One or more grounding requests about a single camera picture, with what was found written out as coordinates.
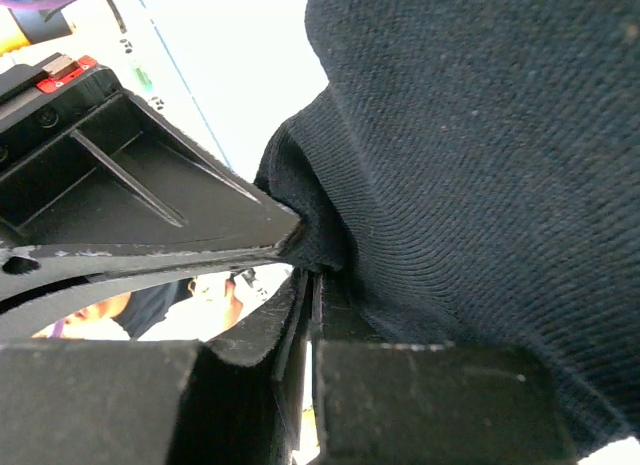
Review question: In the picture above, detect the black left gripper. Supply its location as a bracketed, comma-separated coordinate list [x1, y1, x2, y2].
[1, 54, 300, 245]

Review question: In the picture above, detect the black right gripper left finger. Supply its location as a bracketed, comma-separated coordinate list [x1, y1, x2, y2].
[1, 272, 307, 464]

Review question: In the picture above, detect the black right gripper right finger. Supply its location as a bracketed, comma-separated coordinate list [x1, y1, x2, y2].
[311, 276, 575, 464]

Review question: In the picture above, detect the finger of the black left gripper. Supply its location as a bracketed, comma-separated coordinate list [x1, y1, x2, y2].
[1, 244, 281, 340]

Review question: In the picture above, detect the black sock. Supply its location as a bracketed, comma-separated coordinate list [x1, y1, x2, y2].
[255, 0, 639, 457]

